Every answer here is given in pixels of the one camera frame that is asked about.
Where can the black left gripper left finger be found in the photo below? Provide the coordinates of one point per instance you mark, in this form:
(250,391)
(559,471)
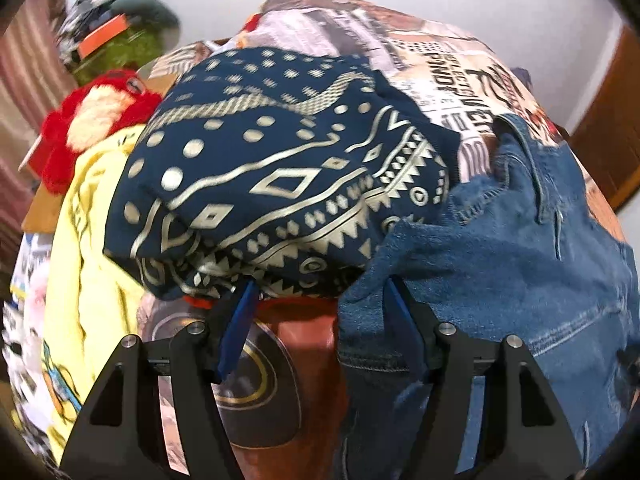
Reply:
(119,432)

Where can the red garment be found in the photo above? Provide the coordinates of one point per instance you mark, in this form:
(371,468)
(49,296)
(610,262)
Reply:
(199,303)

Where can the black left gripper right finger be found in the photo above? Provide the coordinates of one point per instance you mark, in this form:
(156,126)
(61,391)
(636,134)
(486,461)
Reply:
(491,413)

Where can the red plush toy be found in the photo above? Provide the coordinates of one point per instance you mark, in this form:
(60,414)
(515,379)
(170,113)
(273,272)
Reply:
(88,115)

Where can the wooden door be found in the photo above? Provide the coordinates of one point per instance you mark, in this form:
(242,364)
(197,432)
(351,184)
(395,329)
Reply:
(607,139)

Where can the wooden board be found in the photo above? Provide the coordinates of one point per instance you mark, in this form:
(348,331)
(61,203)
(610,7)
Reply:
(43,212)

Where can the yellow cartoon blanket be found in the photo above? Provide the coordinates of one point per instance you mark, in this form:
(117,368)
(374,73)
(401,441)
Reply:
(90,302)

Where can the blue denim jacket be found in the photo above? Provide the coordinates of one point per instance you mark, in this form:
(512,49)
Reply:
(523,237)

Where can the printed newspaper bedspread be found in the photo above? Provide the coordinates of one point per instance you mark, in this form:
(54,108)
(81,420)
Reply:
(459,84)

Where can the green box with orange label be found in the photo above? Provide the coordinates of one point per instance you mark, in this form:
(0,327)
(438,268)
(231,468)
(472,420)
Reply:
(114,34)

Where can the navy patterned garment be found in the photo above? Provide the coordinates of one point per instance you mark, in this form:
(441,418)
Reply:
(278,165)

